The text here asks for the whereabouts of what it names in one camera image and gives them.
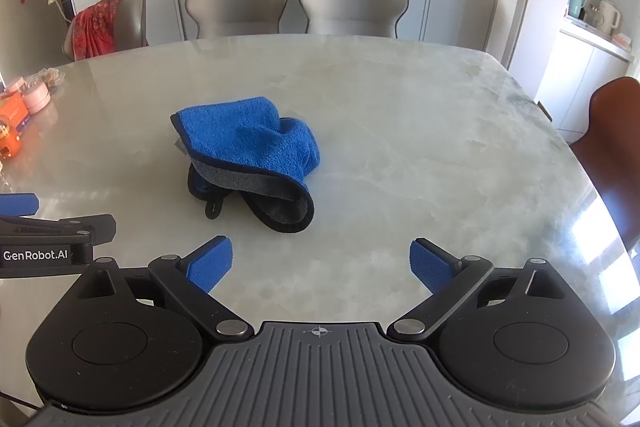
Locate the red patterned cloth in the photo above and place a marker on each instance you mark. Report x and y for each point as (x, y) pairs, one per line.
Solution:
(95, 29)

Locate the clear plastic packet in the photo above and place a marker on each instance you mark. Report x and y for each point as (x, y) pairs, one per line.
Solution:
(47, 77)

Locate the pink jar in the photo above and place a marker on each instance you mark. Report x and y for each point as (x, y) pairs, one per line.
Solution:
(15, 86)
(36, 99)

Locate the orange box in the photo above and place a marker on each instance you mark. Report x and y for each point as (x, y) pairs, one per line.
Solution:
(12, 112)

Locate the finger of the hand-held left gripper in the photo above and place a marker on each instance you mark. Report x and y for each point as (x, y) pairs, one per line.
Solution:
(20, 205)
(95, 229)

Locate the white side cabinet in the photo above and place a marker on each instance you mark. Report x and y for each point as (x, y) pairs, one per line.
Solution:
(585, 77)

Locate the orange toy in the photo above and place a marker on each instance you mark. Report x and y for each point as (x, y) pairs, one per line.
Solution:
(9, 142)

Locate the cream electric kettle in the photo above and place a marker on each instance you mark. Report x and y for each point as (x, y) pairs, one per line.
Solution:
(605, 17)

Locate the grey chair with red cloth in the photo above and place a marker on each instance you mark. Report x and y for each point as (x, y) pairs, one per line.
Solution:
(136, 22)

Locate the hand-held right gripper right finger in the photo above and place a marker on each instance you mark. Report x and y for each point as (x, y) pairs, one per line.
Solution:
(429, 264)

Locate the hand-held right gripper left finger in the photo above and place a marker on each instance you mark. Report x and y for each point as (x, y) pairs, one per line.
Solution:
(212, 264)

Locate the blue towel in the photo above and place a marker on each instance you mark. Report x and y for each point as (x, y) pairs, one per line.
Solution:
(235, 132)

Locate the brown leather chair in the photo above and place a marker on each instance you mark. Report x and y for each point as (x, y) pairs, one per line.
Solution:
(615, 147)

